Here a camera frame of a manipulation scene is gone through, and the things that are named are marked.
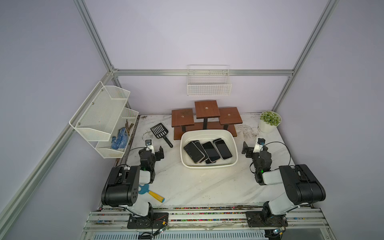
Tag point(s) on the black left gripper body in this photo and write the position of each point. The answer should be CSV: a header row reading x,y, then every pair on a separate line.
x,y
156,154

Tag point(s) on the green plant white pot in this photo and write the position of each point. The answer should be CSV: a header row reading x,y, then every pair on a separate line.
x,y
269,121

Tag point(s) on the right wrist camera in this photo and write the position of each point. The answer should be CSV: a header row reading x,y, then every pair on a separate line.
x,y
259,145

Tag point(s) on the black phone tan case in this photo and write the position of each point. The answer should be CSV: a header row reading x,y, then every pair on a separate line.
x,y
194,152

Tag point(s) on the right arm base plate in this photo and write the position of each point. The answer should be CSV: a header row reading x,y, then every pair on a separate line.
x,y
256,219

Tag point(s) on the white wire wall basket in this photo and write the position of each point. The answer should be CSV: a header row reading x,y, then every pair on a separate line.
x,y
208,80

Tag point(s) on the black slotted scoop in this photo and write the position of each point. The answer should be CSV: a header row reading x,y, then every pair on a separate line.
x,y
160,132

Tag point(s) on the black phone pink case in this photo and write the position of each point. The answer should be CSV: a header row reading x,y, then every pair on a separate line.
x,y
212,153

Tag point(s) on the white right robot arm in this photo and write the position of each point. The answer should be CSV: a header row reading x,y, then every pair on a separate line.
x,y
301,185

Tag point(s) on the brown wooden tiered stand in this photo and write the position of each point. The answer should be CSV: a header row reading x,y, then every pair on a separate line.
x,y
206,115

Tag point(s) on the black phone grey case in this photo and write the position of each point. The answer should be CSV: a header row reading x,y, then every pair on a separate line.
x,y
223,149

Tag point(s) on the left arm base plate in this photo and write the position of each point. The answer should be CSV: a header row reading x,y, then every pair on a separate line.
x,y
152,220

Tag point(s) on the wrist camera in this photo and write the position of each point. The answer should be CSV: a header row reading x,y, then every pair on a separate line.
x,y
149,145
259,145

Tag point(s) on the white mesh two-tier shelf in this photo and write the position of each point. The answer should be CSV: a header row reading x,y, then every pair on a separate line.
x,y
101,116

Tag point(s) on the white plastic storage box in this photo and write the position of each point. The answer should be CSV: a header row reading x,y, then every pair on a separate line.
x,y
208,136

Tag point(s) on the brown twigs in shelf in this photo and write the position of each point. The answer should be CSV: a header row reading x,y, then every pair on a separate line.
x,y
128,127

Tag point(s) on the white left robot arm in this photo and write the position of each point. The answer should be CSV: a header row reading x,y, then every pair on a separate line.
x,y
125,183

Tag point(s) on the black phone clear case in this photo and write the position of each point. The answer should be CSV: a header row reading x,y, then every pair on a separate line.
x,y
200,147

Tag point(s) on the blue crumpled cloth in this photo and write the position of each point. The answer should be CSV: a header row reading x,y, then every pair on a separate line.
x,y
121,140

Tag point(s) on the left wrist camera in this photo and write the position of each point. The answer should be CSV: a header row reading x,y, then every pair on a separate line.
x,y
149,145

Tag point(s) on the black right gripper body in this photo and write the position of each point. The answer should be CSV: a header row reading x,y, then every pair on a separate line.
x,y
250,150

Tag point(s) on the teal yellow garden fork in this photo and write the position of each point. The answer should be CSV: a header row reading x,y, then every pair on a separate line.
x,y
151,193

